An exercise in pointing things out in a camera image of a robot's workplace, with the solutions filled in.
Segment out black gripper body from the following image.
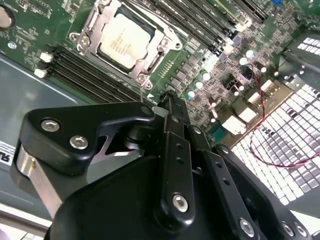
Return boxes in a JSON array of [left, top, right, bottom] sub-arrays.
[[46, 156, 238, 240]]

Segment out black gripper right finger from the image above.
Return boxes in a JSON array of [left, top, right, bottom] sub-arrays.
[[174, 99, 315, 240]]

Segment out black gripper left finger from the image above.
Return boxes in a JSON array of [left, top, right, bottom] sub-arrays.
[[13, 90, 198, 228]]

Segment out metal socket cover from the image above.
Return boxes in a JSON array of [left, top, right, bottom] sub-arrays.
[[76, 0, 176, 76]]

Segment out silver CPU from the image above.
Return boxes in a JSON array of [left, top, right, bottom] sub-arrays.
[[96, 6, 161, 75]]

